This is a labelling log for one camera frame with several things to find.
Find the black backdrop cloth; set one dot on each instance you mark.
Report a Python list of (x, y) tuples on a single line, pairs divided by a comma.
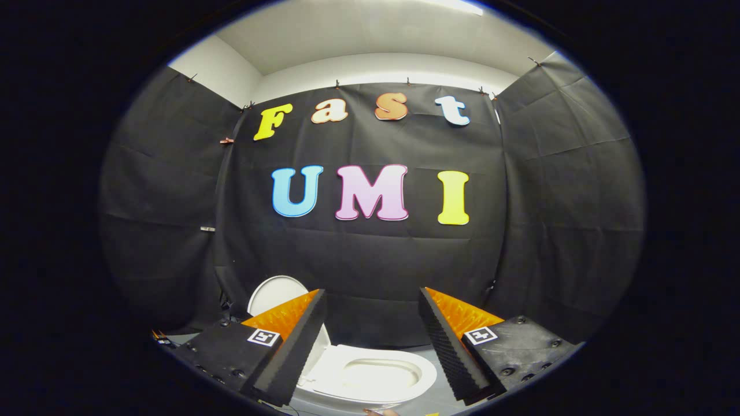
[(370, 260)]

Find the white toilet lid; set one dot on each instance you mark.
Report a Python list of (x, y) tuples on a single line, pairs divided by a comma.
[(274, 294)]

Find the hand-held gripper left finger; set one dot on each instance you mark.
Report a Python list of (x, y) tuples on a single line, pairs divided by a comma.
[(295, 352)]

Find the white toilet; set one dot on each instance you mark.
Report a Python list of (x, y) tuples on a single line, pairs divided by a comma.
[(370, 375)]

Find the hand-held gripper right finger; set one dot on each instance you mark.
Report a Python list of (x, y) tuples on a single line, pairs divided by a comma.
[(445, 346)]

